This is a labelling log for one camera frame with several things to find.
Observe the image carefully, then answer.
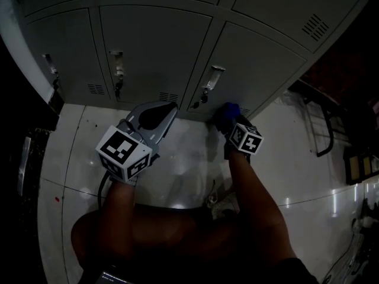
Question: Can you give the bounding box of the gray metal locker cabinet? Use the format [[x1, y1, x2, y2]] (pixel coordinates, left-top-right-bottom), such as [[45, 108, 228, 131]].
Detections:
[[0, 0, 375, 122]]

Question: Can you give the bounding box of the person's dark shirt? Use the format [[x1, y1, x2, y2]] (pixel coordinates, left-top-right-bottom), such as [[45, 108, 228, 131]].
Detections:
[[266, 257, 319, 284]]

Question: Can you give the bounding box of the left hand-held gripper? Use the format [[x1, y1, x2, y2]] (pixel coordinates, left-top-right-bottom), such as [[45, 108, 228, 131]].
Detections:
[[95, 101, 179, 187]]

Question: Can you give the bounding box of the person's right forearm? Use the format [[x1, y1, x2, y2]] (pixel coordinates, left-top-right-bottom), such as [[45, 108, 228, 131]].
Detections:
[[227, 151, 297, 266]]

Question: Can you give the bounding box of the person's left leg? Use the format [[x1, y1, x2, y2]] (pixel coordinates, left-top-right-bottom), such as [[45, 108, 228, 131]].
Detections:
[[70, 205, 196, 284]]

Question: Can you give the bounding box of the silver metal bar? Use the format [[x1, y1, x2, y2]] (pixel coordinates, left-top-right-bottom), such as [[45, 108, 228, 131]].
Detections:
[[16, 136, 32, 196]]

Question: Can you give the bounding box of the black frame with yellow panels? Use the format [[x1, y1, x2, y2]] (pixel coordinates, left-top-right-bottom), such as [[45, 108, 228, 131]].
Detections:
[[343, 149, 379, 186]]

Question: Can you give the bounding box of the person's leg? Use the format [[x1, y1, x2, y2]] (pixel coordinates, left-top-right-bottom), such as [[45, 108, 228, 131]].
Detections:
[[183, 208, 252, 266], [70, 205, 196, 284]]

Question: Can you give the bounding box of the person's white sneaker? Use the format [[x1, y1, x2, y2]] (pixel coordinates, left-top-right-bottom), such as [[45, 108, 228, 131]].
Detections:
[[207, 188, 239, 220]]

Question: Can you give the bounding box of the black metal tube frame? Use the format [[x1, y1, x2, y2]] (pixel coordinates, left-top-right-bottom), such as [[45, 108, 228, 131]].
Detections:
[[304, 99, 335, 159]]

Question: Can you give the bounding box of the tangle of black cables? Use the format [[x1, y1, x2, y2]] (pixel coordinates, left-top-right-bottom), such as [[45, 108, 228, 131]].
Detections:
[[351, 198, 379, 284]]

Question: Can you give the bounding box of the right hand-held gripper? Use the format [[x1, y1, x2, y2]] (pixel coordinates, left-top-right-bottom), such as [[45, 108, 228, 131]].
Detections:
[[224, 115, 264, 160]]

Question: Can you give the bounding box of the person's right leg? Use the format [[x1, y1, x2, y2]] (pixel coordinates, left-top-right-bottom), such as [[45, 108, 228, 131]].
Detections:
[[183, 208, 252, 266]]

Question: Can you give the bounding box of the blue cloth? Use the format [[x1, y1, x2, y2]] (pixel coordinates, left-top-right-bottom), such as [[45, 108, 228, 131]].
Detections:
[[215, 101, 241, 135]]

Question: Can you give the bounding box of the person's left forearm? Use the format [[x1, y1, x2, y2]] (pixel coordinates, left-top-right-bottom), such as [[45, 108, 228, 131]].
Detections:
[[102, 177, 140, 242]]

